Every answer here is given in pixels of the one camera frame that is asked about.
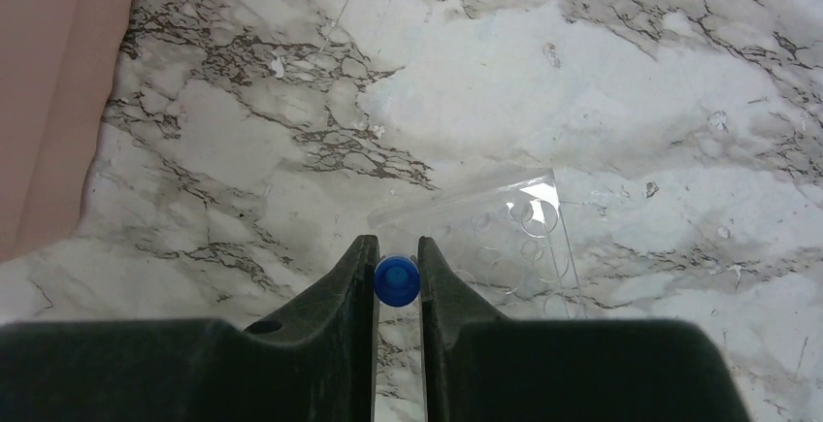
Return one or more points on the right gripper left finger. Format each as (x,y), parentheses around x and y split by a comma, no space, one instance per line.
(313,359)

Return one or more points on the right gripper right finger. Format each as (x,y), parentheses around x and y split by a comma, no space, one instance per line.
(480,365)

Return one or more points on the clear plastic well plate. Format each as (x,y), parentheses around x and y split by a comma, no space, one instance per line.
(504,236)

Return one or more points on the pink plastic bin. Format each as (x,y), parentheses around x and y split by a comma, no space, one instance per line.
(57,71)

